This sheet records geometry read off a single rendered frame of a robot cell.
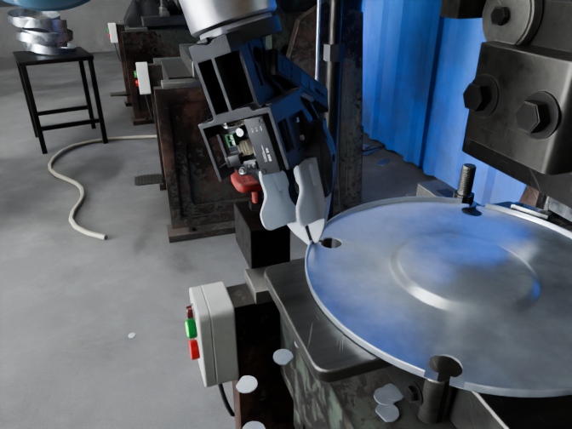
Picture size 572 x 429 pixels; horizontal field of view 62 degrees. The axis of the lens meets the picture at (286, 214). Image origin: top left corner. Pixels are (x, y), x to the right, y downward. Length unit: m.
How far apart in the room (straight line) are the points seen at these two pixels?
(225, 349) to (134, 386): 0.79
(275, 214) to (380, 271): 0.11
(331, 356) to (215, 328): 0.32
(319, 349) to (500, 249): 0.22
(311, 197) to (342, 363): 0.16
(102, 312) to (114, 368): 0.27
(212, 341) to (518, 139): 0.45
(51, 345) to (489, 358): 1.44
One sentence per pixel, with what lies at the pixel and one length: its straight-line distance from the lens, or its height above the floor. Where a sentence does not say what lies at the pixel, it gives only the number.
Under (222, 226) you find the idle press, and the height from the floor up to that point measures 0.03.
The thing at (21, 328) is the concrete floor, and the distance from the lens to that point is 1.77.
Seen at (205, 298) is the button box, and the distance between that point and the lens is 0.67.
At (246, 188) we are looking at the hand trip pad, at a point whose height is 0.75.
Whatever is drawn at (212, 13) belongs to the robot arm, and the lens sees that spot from 0.40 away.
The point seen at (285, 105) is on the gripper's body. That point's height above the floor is 0.93.
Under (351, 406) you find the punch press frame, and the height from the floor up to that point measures 0.64.
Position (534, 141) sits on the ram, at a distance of 0.40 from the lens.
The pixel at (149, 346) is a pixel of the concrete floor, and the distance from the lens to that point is 1.56.
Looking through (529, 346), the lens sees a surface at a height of 0.78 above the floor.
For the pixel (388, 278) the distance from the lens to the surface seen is 0.44.
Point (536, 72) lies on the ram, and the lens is 0.40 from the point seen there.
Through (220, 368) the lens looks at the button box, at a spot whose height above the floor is 0.53.
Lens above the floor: 1.03
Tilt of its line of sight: 28 degrees down
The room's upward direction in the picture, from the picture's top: straight up
